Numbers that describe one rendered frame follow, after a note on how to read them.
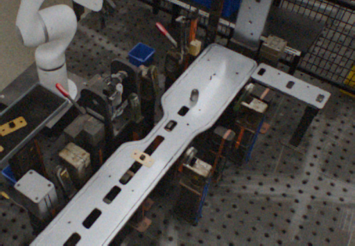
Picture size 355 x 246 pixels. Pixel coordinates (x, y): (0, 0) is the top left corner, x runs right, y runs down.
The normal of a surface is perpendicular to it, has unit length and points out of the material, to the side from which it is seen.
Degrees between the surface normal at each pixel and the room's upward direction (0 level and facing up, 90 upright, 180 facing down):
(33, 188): 0
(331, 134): 0
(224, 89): 0
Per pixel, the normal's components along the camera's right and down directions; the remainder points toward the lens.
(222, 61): 0.00, -0.60
